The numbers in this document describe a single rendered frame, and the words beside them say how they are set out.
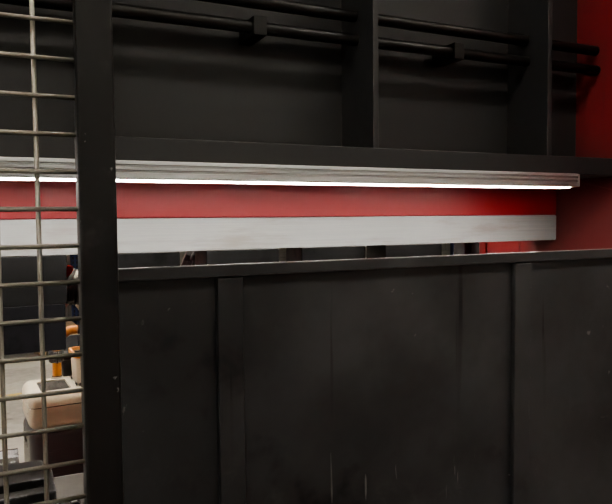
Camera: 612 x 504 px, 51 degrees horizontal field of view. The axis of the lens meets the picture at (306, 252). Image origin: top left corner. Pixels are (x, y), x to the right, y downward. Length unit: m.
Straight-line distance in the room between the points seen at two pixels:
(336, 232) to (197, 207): 0.30
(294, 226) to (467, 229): 0.44
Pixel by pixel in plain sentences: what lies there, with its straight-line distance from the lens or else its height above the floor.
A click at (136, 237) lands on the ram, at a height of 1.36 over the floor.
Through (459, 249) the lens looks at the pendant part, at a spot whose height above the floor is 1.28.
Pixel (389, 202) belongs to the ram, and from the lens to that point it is 1.41.
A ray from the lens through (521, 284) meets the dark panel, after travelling 0.99.
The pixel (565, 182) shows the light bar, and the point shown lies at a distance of 1.45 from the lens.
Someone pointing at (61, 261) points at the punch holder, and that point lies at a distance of 1.19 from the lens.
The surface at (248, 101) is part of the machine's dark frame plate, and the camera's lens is 1.23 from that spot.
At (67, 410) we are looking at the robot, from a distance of 2.41.
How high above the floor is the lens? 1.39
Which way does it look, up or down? 3 degrees down
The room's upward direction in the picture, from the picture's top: 1 degrees counter-clockwise
